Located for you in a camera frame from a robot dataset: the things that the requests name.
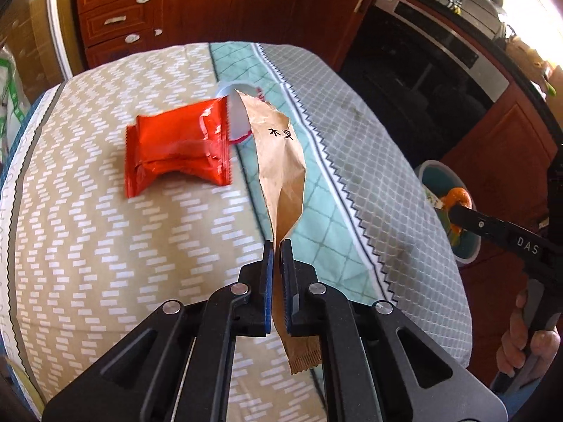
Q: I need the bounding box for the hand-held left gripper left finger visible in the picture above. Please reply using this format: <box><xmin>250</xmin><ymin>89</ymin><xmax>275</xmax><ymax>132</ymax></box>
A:
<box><xmin>42</xmin><ymin>239</ymin><xmax>276</xmax><ymax>422</ymax></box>

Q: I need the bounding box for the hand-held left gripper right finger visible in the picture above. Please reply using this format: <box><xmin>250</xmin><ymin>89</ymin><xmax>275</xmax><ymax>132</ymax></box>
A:
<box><xmin>280</xmin><ymin>238</ymin><xmax>506</xmax><ymax>422</ymax></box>

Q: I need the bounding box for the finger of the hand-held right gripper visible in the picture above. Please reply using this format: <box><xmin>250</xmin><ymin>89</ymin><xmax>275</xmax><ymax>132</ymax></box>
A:
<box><xmin>449</xmin><ymin>203</ymin><xmax>507</xmax><ymax>243</ymax></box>

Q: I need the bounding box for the orange peel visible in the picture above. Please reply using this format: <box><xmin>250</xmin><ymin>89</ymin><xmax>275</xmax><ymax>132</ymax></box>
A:
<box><xmin>441</xmin><ymin>187</ymin><xmax>472</xmax><ymax>235</ymax></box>

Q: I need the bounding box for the grey and teal trash bin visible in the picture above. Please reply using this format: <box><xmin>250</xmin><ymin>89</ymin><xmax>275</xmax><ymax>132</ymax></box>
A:
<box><xmin>415</xmin><ymin>159</ymin><xmax>483</xmax><ymax>265</ymax></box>

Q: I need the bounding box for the brown paper wrapper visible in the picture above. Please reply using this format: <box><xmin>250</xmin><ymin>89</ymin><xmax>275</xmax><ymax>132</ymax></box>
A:
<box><xmin>233</xmin><ymin>89</ymin><xmax>322</xmax><ymax>375</ymax></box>

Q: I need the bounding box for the person's right hand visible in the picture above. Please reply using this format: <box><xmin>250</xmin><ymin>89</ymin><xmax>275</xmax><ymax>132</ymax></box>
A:
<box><xmin>496</xmin><ymin>289</ymin><xmax>562</xmax><ymax>377</ymax></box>

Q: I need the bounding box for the large wooden cabinet door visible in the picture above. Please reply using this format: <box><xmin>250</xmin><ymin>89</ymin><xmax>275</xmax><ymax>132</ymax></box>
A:
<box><xmin>440</xmin><ymin>81</ymin><xmax>563</xmax><ymax>372</ymax></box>

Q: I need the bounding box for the black glass oven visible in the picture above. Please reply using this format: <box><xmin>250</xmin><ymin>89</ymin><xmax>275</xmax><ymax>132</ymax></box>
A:
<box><xmin>339</xmin><ymin>0</ymin><xmax>513</xmax><ymax>177</ymax></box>

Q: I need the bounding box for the patterned quilted tablecloth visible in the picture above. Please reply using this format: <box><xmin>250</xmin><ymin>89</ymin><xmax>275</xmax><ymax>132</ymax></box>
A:
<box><xmin>9</xmin><ymin>41</ymin><xmax>473</xmax><ymax>422</ymax></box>

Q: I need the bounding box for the red snack packet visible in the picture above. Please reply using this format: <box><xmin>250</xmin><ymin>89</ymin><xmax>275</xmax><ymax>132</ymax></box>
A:
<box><xmin>124</xmin><ymin>97</ymin><xmax>232</xmax><ymax>198</ymax></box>

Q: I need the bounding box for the narrow wooden cabinet door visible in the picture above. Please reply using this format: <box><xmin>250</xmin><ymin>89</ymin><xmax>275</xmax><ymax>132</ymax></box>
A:
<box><xmin>303</xmin><ymin>0</ymin><xmax>379</xmax><ymax>71</ymax></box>

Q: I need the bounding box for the wide wooden cabinet door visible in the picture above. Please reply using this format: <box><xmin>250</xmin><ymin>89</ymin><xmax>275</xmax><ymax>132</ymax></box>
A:
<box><xmin>163</xmin><ymin>0</ymin><xmax>309</xmax><ymax>49</ymax></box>

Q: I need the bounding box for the white plastic bag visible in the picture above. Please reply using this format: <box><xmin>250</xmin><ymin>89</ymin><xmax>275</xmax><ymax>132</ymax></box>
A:
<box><xmin>0</xmin><ymin>46</ymin><xmax>29</xmax><ymax>150</ymax></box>

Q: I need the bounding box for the white pole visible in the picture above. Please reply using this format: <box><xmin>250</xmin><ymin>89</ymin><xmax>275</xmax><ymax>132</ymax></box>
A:
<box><xmin>42</xmin><ymin>0</ymin><xmax>75</xmax><ymax>82</ymax></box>

